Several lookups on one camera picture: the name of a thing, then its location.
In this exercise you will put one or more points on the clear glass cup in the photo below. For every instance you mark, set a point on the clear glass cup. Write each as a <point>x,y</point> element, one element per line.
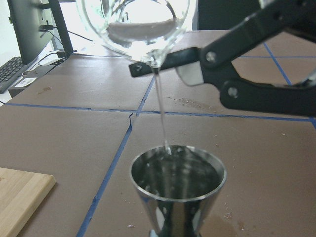
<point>140,30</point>

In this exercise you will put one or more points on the steel jigger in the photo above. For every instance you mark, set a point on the steel jigger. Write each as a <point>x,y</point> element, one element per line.
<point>177,189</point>

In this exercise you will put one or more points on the black computer box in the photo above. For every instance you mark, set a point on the black computer box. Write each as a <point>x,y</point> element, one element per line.
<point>28,77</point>

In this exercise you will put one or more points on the black monitor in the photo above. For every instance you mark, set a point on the black monitor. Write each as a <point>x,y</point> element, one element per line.
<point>34,22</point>

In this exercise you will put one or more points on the black keyboard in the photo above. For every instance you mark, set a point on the black keyboard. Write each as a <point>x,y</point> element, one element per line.
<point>9,73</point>

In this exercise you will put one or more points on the bamboo cutting board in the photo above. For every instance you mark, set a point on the bamboo cutting board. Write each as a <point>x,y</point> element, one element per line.
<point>21,193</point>

